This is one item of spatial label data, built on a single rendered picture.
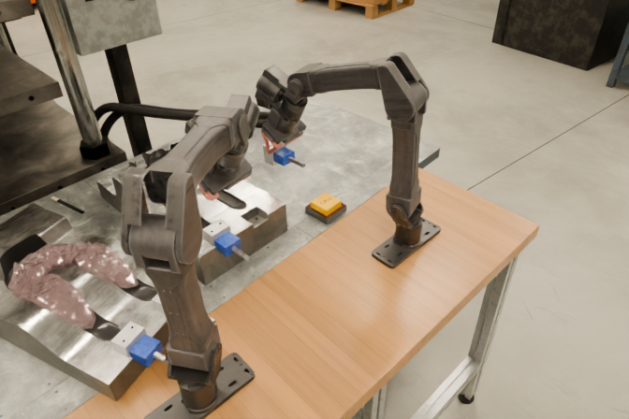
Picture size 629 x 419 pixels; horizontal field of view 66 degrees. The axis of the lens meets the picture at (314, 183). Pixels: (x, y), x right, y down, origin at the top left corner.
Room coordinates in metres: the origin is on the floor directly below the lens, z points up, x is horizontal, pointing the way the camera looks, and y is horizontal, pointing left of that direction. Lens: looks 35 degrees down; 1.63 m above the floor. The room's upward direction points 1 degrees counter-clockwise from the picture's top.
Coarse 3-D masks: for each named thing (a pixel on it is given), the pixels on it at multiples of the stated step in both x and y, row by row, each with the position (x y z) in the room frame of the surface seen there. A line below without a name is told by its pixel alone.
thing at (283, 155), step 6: (264, 144) 1.13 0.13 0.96; (270, 144) 1.13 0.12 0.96; (282, 144) 1.13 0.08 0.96; (264, 150) 1.13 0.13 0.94; (276, 150) 1.12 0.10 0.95; (282, 150) 1.12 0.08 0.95; (288, 150) 1.12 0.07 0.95; (264, 156) 1.13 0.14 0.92; (270, 156) 1.11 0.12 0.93; (276, 156) 1.10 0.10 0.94; (282, 156) 1.08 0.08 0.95; (288, 156) 1.09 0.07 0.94; (294, 156) 1.11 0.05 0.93; (270, 162) 1.11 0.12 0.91; (276, 162) 1.10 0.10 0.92; (282, 162) 1.08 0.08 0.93; (288, 162) 1.09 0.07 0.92; (294, 162) 1.07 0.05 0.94; (300, 162) 1.06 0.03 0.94
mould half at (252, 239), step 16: (144, 160) 1.22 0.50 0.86; (112, 176) 1.03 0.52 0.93; (112, 192) 1.06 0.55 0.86; (144, 192) 0.98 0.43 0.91; (240, 192) 1.01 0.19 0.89; (256, 192) 1.01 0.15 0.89; (160, 208) 0.95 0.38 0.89; (208, 208) 0.95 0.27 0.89; (224, 208) 0.95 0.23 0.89; (272, 208) 0.94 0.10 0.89; (240, 224) 0.88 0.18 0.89; (272, 224) 0.92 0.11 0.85; (256, 240) 0.88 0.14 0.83; (208, 256) 0.79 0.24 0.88; (224, 256) 0.81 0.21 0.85; (240, 256) 0.84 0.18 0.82; (208, 272) 0.78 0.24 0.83; (224, 272) 0.81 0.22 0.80
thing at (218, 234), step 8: (216, 224) 0.85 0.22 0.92; (224, 224) 0.85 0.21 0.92; (208, 232) 0.82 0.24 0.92; (216, 232) 0.82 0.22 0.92; (224, 232) 0.83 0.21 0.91; (208, 240) 0.82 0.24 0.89; (216, 240) 0.81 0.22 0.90; (224, 240) 0.81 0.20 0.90; (232, 240) 0.81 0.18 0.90; (240, 240) 0.81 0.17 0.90; (216, 248) 0.81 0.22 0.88; (224, 248) 0.79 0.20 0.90; (232, 248) 0.79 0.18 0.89; (240, 248) 0.81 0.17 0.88; (248, 256) 0.76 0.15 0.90
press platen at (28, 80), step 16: (0, 48) 1.71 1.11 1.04; (0, 64) 1.55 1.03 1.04; (16, 64) 1.55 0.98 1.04; (0, 80) 1.41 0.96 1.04; (16, 80) 1.41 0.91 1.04; (32, 80) 1.41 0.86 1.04; (48, 80) 1.40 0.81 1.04; (0, 96) 1.30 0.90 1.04; (16, 96) 1.31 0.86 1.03; (32, 96) 1.35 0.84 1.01; (48, 96) 1.37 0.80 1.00; (0, 112) 1.27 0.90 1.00
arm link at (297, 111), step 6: (282, 90) 1.07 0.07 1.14; (282, 96) 1.09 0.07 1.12; (282, 102) 1.07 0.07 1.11; (288, 102) 1.04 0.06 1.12; (300, 102) 1.05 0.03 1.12; (306, 102) 1.06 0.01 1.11; (282, 108) 1.06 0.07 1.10; (288, 108) 1.05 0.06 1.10; (294, 108) 1.04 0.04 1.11; (300, 108) 1.05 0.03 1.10; (288, 114) 1.05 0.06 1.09; (294, 114) 1.05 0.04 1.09; (300, 114) 1.06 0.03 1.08
